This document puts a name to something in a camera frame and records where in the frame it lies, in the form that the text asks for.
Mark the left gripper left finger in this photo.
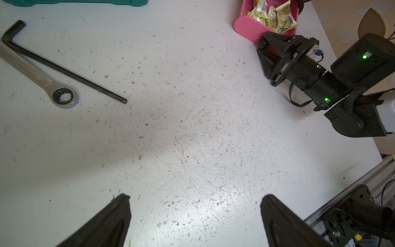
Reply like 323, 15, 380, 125
58, 193, 131, 247

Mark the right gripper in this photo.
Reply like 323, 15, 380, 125
257, 32, 327, 90

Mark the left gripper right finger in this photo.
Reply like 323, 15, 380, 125
260, 194, 332, 247

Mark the yellow cookie packet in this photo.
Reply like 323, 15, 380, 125
252, 0, 267, 20
246, 11, 267, 26
267, 6, 278, 30
275, 1, 299, 34

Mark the yellow cookie packet top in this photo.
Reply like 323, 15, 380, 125
252, 0, 267, 20

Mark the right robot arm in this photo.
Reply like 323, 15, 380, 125
257, 33, 395, 138

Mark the silver ratchet wrench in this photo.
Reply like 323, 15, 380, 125
1, 42, 79, 109

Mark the black hex key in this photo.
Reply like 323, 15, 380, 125
2, 20, 128, 104

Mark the green plastic tool case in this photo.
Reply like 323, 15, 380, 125
3, 0, 148, 7

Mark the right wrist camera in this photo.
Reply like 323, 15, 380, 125
311, 46, 325, 62

